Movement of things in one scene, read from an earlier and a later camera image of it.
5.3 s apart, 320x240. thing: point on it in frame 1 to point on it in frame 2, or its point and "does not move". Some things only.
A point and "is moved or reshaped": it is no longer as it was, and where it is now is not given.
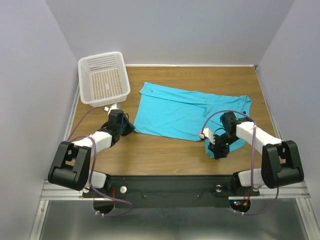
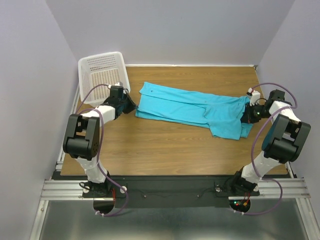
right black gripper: (217, 149) to (249, 114)
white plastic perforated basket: (103, 79) does not move
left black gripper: (127, 127) to (127, 104)
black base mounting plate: (172, 191) does not move
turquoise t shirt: (165, 113) is moved or reshaped
